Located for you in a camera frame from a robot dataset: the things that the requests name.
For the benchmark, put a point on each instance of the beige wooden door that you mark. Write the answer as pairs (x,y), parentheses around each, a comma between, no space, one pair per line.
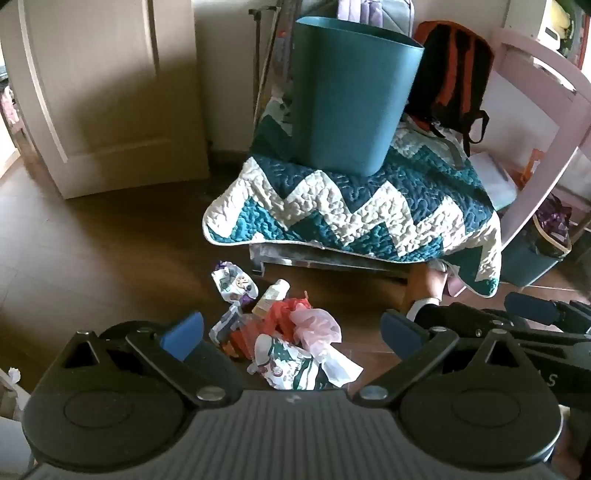
(115,92)

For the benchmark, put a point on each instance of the white cloth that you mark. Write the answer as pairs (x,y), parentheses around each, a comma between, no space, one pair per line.
(494,180)

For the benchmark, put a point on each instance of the green white printed wrapper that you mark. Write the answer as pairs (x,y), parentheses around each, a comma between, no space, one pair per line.
(286,362)

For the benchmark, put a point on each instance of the orange black backpack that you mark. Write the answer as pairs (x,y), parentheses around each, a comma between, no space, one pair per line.
(450,74)

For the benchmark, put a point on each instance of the pink plastic bag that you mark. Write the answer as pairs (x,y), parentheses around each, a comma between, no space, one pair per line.
(318,325)

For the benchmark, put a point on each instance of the purple grey backpack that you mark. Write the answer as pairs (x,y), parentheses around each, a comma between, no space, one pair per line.
(369,11)

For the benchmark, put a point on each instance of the person's leg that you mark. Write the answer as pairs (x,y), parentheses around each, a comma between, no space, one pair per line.
(425,286)

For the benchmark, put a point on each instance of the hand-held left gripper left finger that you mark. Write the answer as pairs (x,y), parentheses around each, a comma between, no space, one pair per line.
(182,330)

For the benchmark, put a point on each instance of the orange packet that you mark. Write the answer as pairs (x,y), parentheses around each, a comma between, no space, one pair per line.
(531,168)

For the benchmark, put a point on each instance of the small cream bottle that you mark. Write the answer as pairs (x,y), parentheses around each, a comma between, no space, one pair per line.
(272,297)

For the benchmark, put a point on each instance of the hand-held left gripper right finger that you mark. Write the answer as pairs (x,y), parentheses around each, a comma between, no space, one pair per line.
(401,333)

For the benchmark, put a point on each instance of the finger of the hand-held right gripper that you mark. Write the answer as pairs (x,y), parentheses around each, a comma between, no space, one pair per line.
(540,334)
(531,307)

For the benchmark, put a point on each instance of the white purple printed snack wrapper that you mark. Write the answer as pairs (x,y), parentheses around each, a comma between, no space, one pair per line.
(233,281)

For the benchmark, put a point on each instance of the purple bag with cream trim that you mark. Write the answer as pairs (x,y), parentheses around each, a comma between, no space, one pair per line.
(551,226)

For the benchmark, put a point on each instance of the clear white plastic wrapper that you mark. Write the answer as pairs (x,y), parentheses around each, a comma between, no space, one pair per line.
(341,367)

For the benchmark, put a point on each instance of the pink clothes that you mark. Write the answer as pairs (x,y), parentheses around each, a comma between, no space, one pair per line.
(9,108)

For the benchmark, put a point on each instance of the teal storage box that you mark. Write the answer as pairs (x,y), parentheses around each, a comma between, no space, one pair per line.
(521,263)

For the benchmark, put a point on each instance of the red plastic bag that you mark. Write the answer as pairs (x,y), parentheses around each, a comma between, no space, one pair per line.
(286,316)

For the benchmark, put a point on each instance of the teal white zigzag quilt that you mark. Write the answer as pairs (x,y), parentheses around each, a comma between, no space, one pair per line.
(369,203)

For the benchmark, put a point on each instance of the teal plastic bin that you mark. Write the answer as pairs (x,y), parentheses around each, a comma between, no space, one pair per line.
(351,92)

